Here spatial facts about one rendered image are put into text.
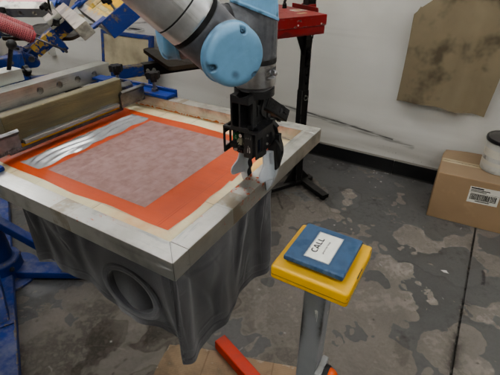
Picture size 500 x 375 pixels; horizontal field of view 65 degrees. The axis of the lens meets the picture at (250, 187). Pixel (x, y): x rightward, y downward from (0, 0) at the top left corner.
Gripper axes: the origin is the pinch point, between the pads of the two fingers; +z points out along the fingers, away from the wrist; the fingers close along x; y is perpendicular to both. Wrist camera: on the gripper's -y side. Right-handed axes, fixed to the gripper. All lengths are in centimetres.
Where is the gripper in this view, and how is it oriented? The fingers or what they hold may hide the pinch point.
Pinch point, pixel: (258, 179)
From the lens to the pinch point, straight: 80.5
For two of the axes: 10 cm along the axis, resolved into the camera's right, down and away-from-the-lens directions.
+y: -5.1, 4.5, -7.3
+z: 0.0, 8.5, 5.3
